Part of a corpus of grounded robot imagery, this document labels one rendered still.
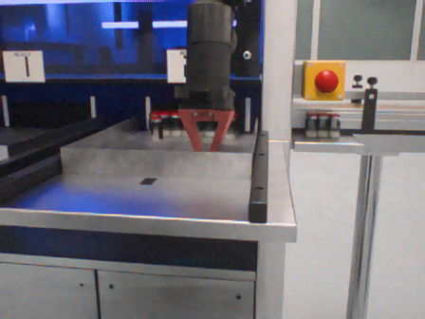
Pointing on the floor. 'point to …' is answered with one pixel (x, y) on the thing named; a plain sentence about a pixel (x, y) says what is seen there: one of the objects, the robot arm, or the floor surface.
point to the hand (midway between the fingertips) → (206, 159)
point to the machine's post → (272, 252)
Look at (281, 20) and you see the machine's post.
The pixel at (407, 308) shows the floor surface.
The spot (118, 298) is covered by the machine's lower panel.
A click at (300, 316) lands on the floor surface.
